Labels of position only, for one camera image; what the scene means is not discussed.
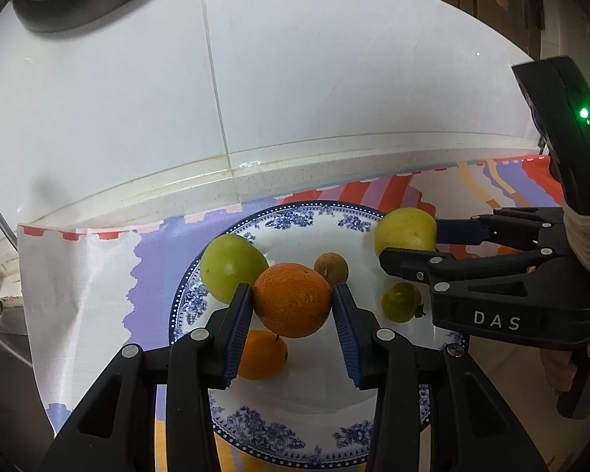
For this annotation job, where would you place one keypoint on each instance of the person's right hand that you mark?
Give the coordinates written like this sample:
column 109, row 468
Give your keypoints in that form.
column 560, row 368

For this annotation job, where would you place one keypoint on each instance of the blue patterned white plate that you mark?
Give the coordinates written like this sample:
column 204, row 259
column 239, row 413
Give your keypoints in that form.
column 300, row 403

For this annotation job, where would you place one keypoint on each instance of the small green fruit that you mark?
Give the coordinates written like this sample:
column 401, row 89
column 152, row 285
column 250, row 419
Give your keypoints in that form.
column 400, row 301

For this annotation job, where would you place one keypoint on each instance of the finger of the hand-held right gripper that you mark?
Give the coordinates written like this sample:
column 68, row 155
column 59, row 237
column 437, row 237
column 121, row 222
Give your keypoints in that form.
column 462, row 232
column 408, row 263

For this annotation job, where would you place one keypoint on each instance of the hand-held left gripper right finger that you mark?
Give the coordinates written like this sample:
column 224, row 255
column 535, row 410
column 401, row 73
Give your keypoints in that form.
column 346, row 334

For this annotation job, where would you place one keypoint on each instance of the colourful patterned table mat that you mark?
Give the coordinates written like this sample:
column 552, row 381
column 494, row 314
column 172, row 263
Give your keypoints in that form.
column 147, row 265

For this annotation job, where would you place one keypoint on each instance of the large yellow-green guava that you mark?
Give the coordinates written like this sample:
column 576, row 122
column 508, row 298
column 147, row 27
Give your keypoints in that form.
column 405, row 231

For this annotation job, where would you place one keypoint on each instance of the brown longan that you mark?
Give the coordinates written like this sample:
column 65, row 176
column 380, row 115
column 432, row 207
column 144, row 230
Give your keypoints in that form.
column 331, row 265

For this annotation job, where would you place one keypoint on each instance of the orange mandarin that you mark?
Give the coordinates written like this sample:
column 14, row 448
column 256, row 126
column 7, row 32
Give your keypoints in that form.
column 292, row 300
column 263, row 356

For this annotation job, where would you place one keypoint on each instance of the large green apple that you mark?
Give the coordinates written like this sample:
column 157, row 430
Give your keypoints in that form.
column 228, row 265

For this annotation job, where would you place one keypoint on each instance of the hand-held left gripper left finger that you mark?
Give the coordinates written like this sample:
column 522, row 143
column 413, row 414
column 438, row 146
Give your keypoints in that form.
column 238, row 329

